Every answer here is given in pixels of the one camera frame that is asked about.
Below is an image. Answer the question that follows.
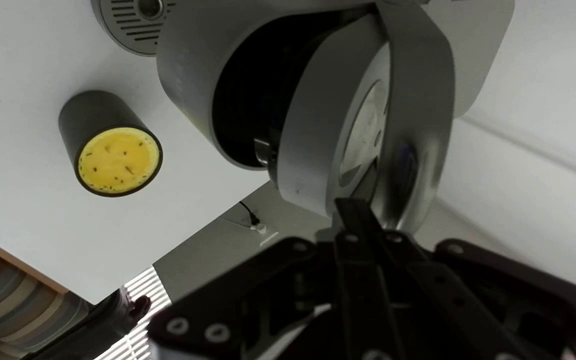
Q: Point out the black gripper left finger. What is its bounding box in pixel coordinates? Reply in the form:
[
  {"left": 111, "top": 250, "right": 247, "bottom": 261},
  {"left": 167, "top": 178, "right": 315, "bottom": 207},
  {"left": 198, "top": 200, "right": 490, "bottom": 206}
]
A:
[{"left": 148, "top": 237, "right": 334, "bottom": 360}]

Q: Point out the striped sofa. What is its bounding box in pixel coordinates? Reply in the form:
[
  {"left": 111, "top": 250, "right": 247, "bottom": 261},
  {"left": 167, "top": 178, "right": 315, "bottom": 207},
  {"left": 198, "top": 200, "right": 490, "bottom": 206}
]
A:
[{"left": 0, "top": 237, "right": 154, "bottom": 360}]

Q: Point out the black candle jar yellow wax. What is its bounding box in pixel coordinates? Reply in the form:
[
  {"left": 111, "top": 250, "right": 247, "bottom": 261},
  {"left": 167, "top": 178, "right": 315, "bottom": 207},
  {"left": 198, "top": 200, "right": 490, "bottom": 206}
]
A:
[{"left": 58, "top": 90, "right": 164, "bottom": 197}]

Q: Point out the black power cable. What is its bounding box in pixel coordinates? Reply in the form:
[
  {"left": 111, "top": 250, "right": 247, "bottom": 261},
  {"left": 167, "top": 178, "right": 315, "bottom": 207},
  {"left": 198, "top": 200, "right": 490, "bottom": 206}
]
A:
[{"left": 236, "top": 197, "right": 265, "bottom": 231}]

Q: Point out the white table board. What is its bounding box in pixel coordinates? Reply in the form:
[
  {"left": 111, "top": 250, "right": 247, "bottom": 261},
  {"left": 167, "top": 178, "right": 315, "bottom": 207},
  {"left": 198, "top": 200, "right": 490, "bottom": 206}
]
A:
[{"left": 0, "top": 0, "right": 576, "bottom": 301}]

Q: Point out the grey coffee maker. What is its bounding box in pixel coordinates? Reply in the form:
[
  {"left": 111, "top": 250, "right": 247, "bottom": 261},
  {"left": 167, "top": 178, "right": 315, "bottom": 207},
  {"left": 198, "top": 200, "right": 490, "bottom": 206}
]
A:
[{"left": 90, "top": 0, "right": 515, "bottom": 230}]

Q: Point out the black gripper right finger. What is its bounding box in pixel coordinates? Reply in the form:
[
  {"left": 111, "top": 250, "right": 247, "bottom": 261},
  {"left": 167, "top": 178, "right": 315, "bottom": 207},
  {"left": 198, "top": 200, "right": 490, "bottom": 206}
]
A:
[{"left": 381, "top": 231, "right": 576, "bottom": 360}]

